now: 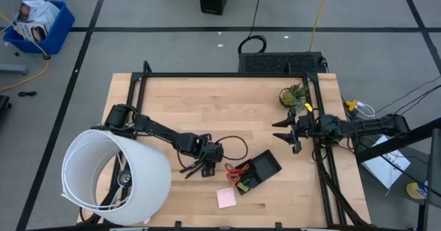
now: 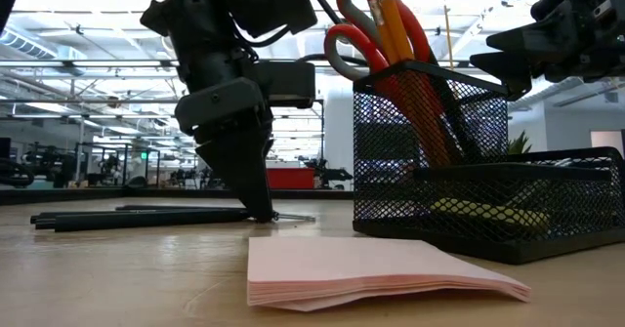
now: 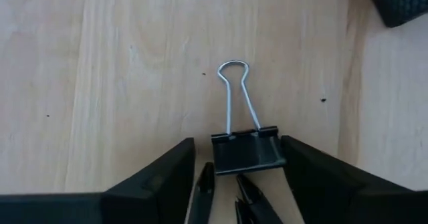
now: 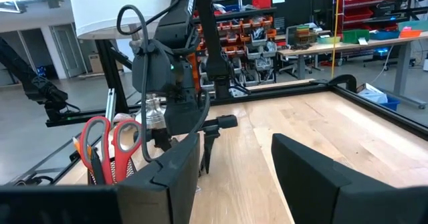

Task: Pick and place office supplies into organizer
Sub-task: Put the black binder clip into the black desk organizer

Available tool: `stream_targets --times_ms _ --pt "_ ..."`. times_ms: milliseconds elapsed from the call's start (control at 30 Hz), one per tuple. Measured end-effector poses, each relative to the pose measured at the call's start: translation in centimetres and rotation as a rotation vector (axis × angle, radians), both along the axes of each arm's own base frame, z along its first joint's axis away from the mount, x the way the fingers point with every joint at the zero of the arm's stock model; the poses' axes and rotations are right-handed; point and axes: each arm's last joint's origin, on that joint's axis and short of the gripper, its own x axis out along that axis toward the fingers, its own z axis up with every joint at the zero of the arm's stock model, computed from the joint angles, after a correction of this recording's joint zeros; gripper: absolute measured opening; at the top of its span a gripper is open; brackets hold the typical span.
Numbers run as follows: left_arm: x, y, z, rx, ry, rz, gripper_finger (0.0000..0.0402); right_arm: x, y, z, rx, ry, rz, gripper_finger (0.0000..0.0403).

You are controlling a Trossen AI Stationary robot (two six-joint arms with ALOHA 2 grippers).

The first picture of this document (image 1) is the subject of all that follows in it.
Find grey upright post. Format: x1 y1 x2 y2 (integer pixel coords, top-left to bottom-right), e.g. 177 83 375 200
426 127 441 210

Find blue plastic bin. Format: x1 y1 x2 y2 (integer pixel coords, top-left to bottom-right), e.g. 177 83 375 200
2 0 76 55

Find yellow extension cable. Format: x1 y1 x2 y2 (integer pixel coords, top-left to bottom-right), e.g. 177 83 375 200
0 12 52 94
307 0 333 52

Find small potted succulent plant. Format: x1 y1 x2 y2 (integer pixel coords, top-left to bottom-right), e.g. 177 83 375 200
278 82 311 113

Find black ballpoint pen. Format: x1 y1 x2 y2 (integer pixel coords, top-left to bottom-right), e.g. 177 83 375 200
184 164 207 180
178 161 204 174

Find black aluminium table frame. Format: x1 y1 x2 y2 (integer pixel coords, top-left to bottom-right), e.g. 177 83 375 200
78 60 372 229

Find red-handled scissors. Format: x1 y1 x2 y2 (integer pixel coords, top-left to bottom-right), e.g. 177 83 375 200
224 162 244 185

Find white paper sign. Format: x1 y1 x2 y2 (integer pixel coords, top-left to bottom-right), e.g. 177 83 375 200
360 134 412 190

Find black coiled cable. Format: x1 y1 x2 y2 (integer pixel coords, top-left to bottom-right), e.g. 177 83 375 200
236 0 268 55

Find pink sticky note pad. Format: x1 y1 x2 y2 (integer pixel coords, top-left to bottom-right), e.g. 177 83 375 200
216 186 238 210

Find black perforated equipment box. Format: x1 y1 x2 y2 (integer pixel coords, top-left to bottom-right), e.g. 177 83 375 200
237 51 327 74

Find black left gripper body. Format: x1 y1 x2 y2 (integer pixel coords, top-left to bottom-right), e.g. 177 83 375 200
192 141 225 164

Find black mesh desk organizer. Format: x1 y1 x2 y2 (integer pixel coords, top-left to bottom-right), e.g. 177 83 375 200
236 149 283 196

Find round yellow and blue object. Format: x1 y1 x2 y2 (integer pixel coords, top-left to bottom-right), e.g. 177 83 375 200
405 181 429 201

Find grey table foot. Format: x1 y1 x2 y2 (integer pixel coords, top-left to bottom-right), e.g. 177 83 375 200
0 63 30 76

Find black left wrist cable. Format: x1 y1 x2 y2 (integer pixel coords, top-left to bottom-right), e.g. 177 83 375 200
214 135 249 161

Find white lamp shade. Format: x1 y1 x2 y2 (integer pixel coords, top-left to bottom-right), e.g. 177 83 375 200
61 129 172 226

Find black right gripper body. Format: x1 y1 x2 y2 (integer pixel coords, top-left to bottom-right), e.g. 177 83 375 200
297 114 316 139

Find white printed cardboard box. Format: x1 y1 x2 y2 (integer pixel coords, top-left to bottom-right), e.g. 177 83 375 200
16 0 48 23
14 21 50 42

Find black diagonal beam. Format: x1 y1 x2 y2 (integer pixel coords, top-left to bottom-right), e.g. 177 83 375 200
354 116 441 165

